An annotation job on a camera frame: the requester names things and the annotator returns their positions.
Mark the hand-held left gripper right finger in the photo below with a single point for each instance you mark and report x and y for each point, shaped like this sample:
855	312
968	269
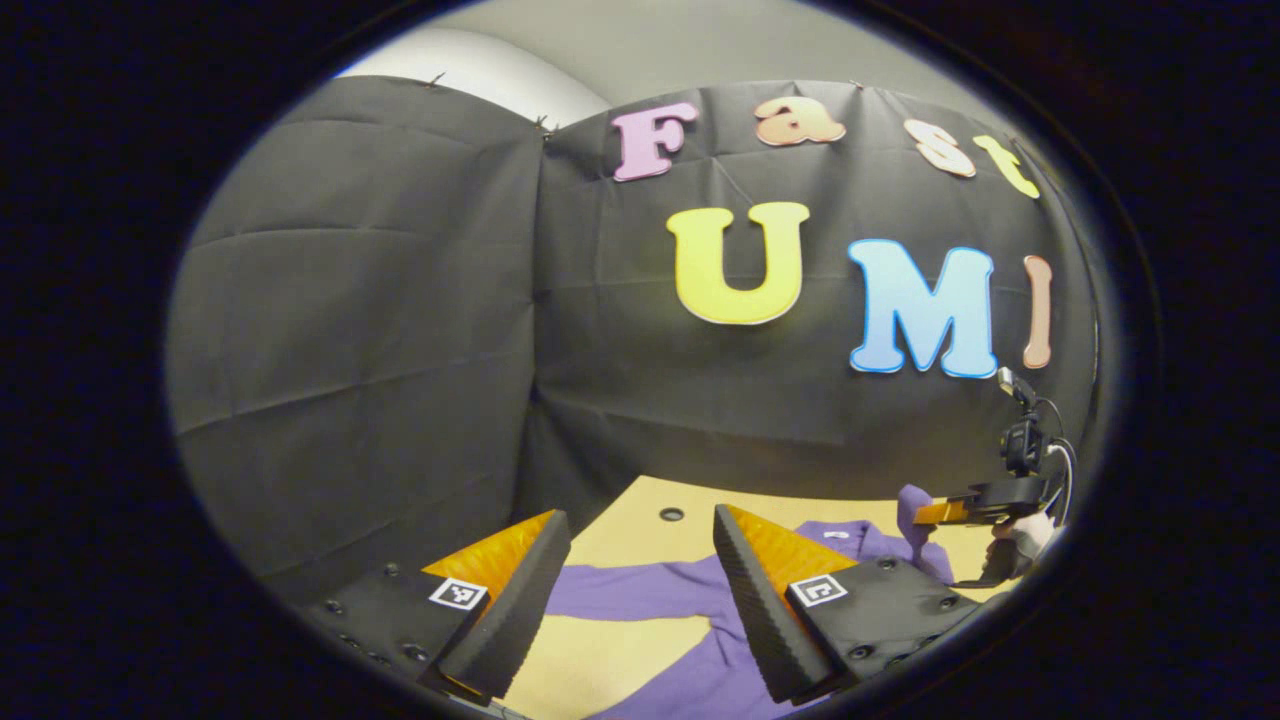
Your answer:
760	620

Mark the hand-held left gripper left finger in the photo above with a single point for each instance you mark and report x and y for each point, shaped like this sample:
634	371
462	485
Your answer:
520	610

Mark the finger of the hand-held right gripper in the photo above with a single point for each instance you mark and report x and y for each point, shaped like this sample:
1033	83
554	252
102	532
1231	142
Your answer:
945	512

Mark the black backdrop cloth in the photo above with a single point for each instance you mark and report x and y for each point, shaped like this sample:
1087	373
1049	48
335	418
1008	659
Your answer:
400	300

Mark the purple button-up shirt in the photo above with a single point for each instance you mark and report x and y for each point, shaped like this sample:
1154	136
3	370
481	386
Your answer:
640	590

